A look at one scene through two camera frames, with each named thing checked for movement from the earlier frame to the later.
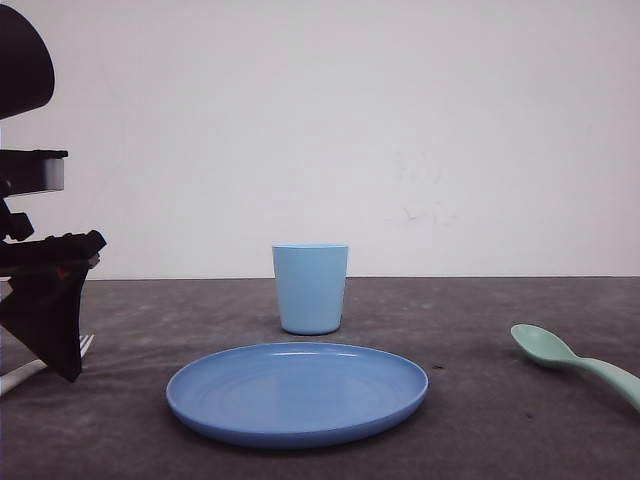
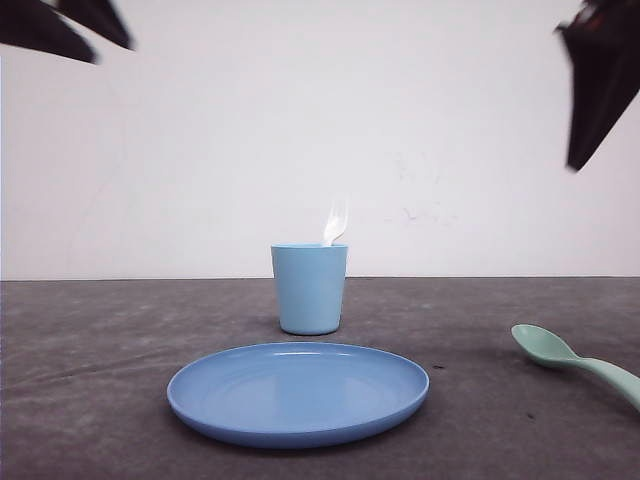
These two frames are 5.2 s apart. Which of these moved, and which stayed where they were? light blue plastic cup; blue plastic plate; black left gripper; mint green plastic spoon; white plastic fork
Moved: black left gripper; white plastic fork
Stayed: mint green plastic spoon; light blue plastic cup; blue plastic plate
